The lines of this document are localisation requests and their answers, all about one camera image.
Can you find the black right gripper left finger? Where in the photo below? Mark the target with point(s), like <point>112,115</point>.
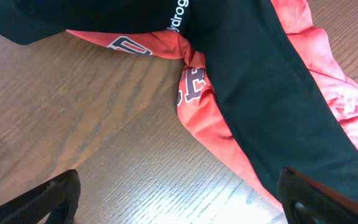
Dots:
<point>57,199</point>

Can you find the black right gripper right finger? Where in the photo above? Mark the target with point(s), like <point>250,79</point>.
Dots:
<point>306,201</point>

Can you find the black garment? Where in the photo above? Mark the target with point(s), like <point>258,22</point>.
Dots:
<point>268,98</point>

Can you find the red printed garment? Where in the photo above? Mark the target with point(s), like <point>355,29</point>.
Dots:
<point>196,105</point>

